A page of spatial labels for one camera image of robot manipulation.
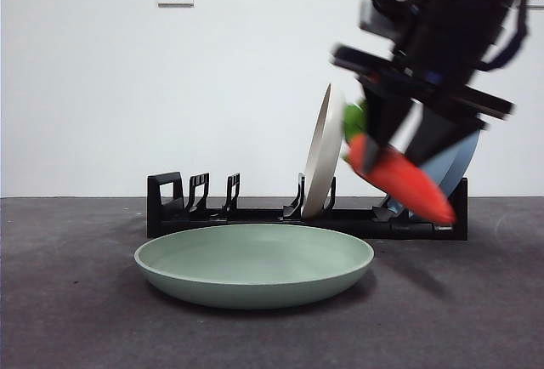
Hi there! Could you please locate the orange carrot with green leaves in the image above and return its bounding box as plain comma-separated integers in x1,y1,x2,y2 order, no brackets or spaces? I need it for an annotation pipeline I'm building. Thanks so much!
341,103,457,224

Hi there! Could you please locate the green plate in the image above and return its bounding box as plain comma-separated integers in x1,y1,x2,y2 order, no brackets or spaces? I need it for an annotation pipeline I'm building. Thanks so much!
133,223,376,310

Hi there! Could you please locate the blue plate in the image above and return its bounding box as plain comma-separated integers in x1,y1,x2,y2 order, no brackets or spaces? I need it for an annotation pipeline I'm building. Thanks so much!
384,130,480,219

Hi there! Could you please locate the beige plate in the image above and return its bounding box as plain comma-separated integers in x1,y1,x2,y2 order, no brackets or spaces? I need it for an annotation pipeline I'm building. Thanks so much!
301,82,348,220

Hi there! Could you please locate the black plate rack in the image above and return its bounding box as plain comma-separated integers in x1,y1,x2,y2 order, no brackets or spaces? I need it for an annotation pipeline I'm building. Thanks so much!
146,171,469,241

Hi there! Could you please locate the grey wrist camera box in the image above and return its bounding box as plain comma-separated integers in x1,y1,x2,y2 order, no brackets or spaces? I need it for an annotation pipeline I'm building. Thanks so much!
359,0,409,43

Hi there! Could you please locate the black cable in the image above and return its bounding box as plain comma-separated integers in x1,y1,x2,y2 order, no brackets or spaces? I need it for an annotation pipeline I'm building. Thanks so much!
478,0,530,73

